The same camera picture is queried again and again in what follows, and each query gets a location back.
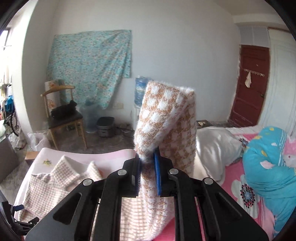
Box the beige white houndstooth coat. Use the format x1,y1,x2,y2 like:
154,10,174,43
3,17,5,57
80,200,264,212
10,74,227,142
120,81,196,240

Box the black clothes on chair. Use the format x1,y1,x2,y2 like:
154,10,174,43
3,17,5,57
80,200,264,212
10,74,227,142
51,100,77,120

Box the pale pink bed sheet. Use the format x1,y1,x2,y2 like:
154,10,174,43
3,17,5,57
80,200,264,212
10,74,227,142
14,148,135,222

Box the white pillow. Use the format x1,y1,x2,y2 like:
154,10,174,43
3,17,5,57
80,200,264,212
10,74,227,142
193,126,242,185

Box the dark grey cabinet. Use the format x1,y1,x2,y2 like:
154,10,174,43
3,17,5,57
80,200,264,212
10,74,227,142
0,135,19,182

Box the small wooden stool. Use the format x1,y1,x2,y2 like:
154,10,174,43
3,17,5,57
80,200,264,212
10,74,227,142
25,151,39,166

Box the turquoise quilt bundle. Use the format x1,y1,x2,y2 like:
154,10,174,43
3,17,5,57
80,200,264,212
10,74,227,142
242,126,295,237

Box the white plastic bag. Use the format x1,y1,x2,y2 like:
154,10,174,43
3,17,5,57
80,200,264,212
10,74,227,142
28,133,51,151

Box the wooden chair black seat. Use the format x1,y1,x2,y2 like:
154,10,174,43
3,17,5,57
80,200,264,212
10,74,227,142
41,85,88,150

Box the white water dispenser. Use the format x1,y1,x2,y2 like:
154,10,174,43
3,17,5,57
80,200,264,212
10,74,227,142
131,104,140,131

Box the bicycle wheel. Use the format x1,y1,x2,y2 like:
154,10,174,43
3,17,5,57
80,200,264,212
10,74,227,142
4,112,20,137

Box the blue water bottle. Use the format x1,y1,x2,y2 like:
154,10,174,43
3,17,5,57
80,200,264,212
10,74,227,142
134,75,151,108

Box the dark red door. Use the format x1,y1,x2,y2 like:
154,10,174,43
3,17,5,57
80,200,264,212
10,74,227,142
229,45,270,127

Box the teal floral wall cloth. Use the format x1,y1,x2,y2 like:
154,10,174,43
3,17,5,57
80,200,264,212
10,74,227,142
47,30,132,109

